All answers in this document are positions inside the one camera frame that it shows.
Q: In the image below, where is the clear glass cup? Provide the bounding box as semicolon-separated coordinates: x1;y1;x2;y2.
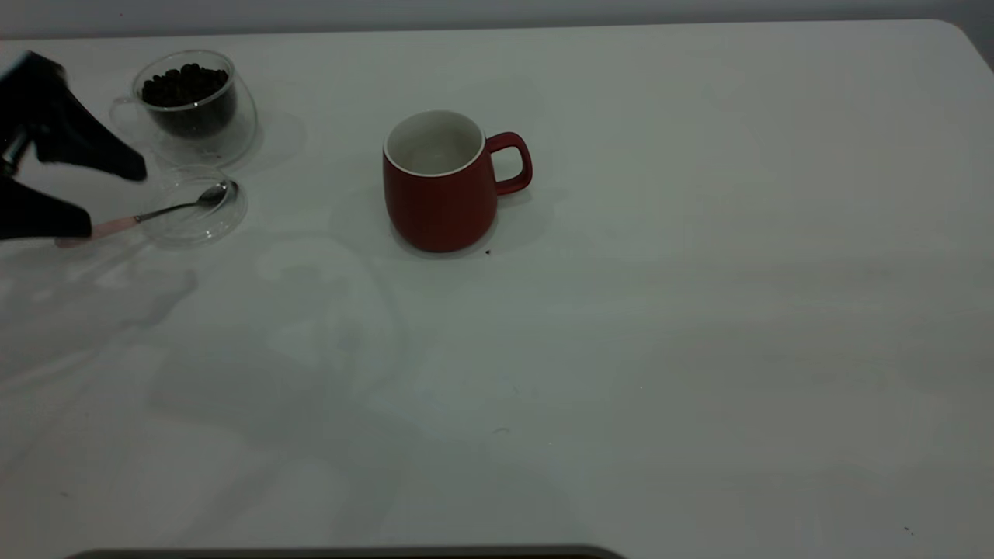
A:
109;49;259;168

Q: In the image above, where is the pink handled metal spoon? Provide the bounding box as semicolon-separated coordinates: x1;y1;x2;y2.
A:
54;180;240;249

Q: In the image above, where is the dark coffee beans heap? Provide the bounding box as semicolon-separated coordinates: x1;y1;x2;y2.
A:
141;63;236;139

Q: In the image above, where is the clear glass saucer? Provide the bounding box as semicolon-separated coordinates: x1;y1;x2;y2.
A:
138;165;249;249

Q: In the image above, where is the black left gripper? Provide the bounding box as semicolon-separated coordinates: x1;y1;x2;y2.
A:
0;50;147;241

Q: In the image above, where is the red ceramic mug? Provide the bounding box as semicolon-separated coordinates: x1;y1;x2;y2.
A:
382;109;535;254

